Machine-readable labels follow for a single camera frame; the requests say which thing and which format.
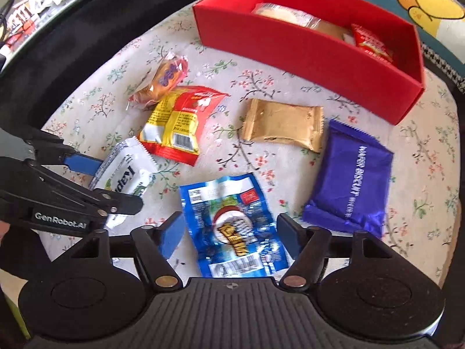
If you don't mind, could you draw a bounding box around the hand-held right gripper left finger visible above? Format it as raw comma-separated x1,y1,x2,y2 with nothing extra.
51,211,187,293

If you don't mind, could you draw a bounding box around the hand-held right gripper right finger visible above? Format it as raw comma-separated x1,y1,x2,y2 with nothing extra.
277,214,404,292

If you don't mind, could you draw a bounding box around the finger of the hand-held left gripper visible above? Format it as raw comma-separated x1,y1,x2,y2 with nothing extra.
36,172,144,217
22,127,105,177

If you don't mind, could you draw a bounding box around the white wafer packet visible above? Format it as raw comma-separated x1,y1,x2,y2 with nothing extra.
89,136,158,229

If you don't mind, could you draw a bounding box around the blue snack packet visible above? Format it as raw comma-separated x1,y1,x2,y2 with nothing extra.
180,173,289,279

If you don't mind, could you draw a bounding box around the red cardboard box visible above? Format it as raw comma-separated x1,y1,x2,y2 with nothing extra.
192,0,425,126

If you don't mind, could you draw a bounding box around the long red snack packet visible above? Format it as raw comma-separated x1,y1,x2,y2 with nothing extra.
350,24,395,63

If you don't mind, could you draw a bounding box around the white pastry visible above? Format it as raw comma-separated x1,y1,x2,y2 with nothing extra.
252,3,322,28

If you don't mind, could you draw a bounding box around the floral table cloth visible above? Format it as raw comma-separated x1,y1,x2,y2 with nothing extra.
38,3,460,288

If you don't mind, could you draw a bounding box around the purple wafer biscuit packet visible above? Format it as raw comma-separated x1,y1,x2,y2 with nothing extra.
302,118,395,238

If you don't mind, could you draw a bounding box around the red and yellow snack packet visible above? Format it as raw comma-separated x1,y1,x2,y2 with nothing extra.
139,86,229,167

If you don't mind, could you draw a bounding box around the gold snack packet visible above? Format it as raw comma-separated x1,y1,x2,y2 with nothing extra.
240,98,325,152

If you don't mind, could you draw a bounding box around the orange pastry in clear wrapper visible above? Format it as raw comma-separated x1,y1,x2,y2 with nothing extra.
127,51,189,109

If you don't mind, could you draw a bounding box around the black glass coffee table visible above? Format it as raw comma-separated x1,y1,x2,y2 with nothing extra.
0,0,215,139

